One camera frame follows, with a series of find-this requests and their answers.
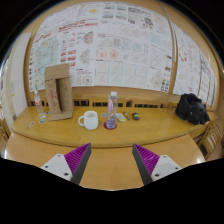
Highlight white door panel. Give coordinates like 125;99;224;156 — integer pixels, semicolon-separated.
0;33;31;128

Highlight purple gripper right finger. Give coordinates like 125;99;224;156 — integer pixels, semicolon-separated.
132;144;181;185

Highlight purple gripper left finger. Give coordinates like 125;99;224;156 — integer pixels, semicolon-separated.
42;143;91;185

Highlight small black yellow device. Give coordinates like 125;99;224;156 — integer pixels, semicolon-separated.
132;113;140;120

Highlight black backpack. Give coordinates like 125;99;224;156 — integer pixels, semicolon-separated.
175;93;210;125

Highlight clear plastic water bottle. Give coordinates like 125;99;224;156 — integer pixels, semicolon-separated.
106;91;118;125

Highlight wooden chair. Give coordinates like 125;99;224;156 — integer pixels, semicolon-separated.
198;119;224;159

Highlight right poster wall sheet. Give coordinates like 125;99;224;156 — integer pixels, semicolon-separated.
173;25;217;106

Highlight white ceramic mug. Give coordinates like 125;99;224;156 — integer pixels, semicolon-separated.
78;111;98;130

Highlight brown cardboard box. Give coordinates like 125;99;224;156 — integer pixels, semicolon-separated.
45;64;74;121

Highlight red round coaster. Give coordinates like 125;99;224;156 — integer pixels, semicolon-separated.
103;122;117;130

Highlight large poster wall sheet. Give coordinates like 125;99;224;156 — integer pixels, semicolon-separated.
29;2;172;92

